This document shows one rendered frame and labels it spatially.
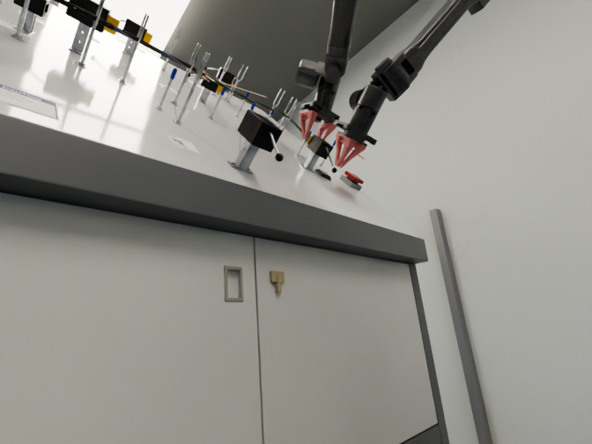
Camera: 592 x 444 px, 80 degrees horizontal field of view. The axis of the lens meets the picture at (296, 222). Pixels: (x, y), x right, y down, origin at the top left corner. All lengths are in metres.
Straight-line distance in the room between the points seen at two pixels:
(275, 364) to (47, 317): 0.32
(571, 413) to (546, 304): 0.43
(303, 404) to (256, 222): 0.31
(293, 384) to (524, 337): 1.47
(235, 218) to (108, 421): 0.29
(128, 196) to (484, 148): 1.88
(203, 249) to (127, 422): 0.23
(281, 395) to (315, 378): 0.08
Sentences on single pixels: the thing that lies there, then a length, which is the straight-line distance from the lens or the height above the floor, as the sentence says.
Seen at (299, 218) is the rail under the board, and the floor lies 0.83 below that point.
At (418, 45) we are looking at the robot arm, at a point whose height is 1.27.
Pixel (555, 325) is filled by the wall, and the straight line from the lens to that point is 1.92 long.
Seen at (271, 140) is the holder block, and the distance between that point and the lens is 0.61.
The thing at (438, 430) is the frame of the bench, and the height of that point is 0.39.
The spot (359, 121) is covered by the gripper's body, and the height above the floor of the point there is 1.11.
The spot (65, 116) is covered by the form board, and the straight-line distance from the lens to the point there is 0.54.
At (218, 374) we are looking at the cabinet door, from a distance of 0.54.
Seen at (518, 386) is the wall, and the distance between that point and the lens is 2.00.
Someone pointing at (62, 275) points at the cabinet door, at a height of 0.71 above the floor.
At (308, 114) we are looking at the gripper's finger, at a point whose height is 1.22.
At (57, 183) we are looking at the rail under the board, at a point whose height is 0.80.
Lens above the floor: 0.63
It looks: 18 degrees up
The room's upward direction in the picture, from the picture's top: 5 degrees counter-clockwise
